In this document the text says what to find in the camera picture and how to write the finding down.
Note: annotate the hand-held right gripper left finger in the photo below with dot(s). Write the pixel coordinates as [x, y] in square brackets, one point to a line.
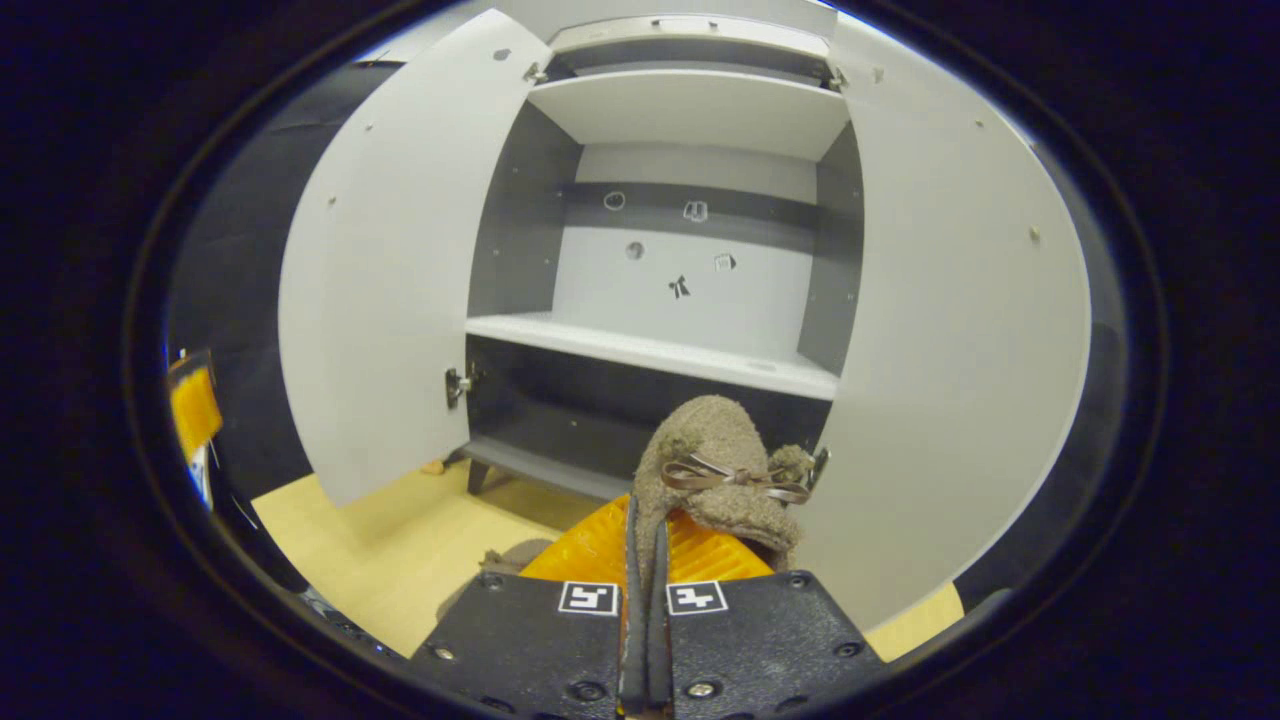
[540, 640]

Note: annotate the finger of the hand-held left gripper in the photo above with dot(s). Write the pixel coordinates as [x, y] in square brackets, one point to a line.
[195, 405]

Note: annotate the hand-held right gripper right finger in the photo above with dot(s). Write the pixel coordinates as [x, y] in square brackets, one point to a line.
[760, 640]

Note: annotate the white shoe cabinet door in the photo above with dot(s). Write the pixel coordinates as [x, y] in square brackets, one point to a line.
[950, 330]
[390, 250]

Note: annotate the white blue card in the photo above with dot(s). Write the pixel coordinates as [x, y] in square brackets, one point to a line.
[202, 478]

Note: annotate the small tan object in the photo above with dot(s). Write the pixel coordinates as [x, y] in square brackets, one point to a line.
[433, 467]

